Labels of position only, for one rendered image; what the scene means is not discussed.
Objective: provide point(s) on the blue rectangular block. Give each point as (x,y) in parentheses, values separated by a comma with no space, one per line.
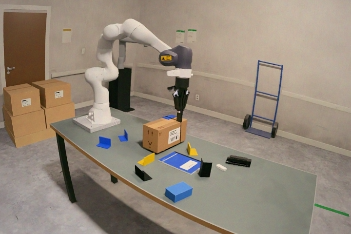
(178,192)

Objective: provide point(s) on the blue notebook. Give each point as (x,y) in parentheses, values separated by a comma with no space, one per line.
(181,162)

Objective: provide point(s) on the brown cardboard box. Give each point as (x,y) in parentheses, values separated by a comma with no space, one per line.
(162,134)

